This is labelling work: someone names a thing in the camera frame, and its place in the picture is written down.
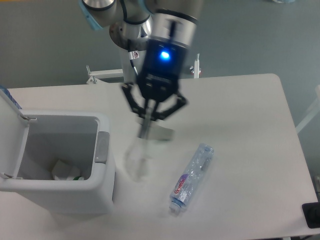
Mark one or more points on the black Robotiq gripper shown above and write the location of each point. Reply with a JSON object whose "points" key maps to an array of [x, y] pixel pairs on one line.
{"points": [[158, 80]]}

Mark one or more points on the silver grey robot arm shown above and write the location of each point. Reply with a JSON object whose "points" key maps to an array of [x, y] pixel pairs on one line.
{"points": [[110, 11]]}

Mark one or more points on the white trash inside bin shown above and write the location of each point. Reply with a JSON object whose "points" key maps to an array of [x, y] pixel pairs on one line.
{"points": [[65, 172]]}

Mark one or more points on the white paper carton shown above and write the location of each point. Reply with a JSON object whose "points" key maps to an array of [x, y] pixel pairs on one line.
{"points": [[139, 152]]}

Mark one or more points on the white trash can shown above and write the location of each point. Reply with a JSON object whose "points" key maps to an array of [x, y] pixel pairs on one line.
{"points": [[81, 139]]}

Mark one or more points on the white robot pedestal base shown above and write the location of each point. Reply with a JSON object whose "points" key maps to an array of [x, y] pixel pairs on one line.
{"points": [[132, 38]]}

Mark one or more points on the clear plastic water bottle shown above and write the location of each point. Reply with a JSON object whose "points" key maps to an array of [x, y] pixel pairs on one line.
{"points": [[190, 179]]}

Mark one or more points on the black table clamp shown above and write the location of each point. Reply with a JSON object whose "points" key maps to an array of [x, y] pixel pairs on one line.
{"points": [[311, 213]]}

